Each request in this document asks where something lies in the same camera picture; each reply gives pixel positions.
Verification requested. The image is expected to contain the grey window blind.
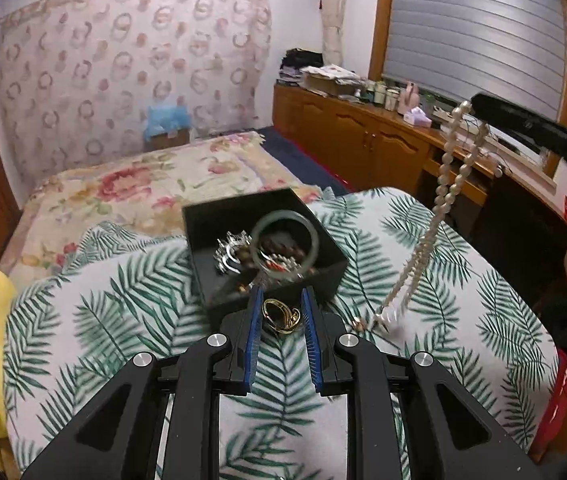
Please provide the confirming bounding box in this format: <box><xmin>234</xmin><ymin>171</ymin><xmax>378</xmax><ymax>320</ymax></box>
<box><xmin>383</xmin><ymin>0</ymin><xmax>567</xmax><ymax>118</ymax></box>

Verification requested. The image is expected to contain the cream side curtain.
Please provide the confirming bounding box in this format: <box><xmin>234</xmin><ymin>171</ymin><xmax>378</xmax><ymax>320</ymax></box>
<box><xmin>320</xmin><ymin>0</ymin><xmax>346</xmax><ymax>65</ymax></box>

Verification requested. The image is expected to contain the white pearl necklace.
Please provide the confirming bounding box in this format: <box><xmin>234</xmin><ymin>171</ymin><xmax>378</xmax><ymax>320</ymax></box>
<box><xmin>370</xmin><ymin>100</ymin><xmax>492</xmax><ymax>336</ymax></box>

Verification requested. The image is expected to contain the blue bag on cardboard box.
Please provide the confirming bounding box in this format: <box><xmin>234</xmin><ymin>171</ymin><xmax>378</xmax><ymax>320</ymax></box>
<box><xmin>143</xmin><ymin>106</ymin><xmax>191</xmax><ymax>152</ymax></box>

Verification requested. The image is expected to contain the black jewelry box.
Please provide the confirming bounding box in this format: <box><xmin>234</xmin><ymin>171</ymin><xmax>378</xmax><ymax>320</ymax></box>
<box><xmin>184</xmin><ymin>188</ymin><xmax>349</xmax><ymax>328</ymax></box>

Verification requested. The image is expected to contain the stack of folded clothes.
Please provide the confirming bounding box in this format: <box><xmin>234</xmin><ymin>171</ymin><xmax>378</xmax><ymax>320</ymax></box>
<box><xmin>277</xmin><ymin>49</ymin><xmax>367</xmax><ymax>98</ymax></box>

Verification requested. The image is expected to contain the pink tissue box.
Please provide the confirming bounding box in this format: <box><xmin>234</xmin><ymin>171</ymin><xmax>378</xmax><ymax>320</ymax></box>
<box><xmin>403</xmin><ymin>107</ymin><xmax>432</xmax><ymax>128</ymax></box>

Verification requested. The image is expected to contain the silver crystal hair clip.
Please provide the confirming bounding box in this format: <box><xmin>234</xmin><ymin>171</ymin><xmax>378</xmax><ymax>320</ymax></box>
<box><xmin>214</xmin><ymin>231</ymin><xmax>255</xmax><ymax>274</ymax></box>

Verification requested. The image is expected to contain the wooden sideboard cabinet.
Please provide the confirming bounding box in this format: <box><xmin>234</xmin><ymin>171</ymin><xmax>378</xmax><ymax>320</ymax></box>
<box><xmin>272</xmin><ymin>84</ymin><xmax>563</xmax><ymax>218</ymax></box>

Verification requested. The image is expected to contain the gold ring jewelry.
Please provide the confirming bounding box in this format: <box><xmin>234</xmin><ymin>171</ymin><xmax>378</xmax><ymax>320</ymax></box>
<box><xmin>262</xmin><ymin>298</ymin><xmax>302</xmax><ymax>335</ymax></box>

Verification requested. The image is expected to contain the circle pattern curtain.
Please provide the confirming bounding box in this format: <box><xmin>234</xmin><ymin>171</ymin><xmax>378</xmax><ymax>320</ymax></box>
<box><xmin>0</xmin><ymin>0</ymin><xmax>271</xmax><ymax>187</ymax></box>

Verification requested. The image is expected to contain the palm leaf tablecloth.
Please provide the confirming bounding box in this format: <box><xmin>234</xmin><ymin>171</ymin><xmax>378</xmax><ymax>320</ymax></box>
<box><xmin>3</xmin><ymin>188</ymin><xmax>558</xmax><ymax>479</ymax></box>

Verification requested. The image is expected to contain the floral bed quilt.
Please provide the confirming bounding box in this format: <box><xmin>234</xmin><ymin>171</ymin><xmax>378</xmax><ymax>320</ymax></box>
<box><xmin>0</xmin><ymin>131</ymin><xmax>323</xmax><ymax>289</ymax></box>

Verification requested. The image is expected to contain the green jade bangle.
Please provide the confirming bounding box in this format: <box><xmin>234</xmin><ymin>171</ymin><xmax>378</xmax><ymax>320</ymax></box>
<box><xmin>251</xmin><ymin>210</ymin><xmax>319</xmax><ymax>282</ymax></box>

